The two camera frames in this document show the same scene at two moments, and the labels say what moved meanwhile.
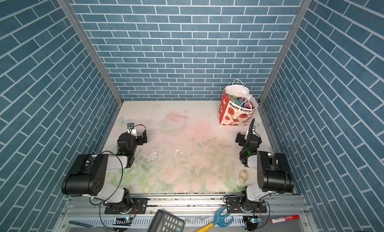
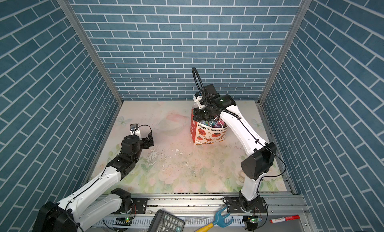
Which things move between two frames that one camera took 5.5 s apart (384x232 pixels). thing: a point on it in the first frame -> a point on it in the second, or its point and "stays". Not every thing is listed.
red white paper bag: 237,106 -> 207,131
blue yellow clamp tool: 221,220 stays
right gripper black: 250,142 -> 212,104
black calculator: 164,221 stays
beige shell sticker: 243,176 stays
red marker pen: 291,217 stays
